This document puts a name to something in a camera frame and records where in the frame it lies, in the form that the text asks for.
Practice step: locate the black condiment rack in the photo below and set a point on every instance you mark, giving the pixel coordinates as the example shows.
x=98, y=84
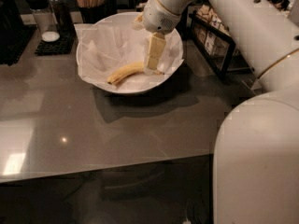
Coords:
x=217, y=46

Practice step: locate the glass sugar shaker black lid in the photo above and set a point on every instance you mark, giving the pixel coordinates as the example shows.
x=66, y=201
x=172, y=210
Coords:
x=42, y=14

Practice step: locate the cup of wooden stirrers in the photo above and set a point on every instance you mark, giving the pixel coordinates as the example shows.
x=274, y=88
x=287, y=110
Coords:
x=91, y=10

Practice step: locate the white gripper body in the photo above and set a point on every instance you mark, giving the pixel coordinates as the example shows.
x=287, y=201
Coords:
x=156, y=17

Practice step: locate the black rubber mat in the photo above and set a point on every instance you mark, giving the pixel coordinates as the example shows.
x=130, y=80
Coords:
x=60, y=47

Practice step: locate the dark pepper shaker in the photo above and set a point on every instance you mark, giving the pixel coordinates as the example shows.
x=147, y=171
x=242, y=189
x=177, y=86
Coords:
x=62, y=14

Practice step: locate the white bowl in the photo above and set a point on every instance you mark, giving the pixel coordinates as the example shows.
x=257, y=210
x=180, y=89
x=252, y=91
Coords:
x=124, y=56

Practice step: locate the white paper liner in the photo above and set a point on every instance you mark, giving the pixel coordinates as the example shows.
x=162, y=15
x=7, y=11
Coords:
x=109, y=47

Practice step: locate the large black mat left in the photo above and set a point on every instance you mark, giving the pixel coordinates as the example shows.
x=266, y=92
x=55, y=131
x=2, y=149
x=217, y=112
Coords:
x=12, y=48

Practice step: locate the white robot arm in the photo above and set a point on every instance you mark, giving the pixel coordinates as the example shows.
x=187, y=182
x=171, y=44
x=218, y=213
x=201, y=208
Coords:
x=256, y=152

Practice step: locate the yellow banana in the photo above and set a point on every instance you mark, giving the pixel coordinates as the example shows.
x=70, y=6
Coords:
x=125, y=71

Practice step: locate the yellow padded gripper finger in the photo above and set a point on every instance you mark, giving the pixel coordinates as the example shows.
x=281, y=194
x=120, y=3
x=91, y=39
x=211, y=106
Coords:
x=154, y=50
x=138, y=22

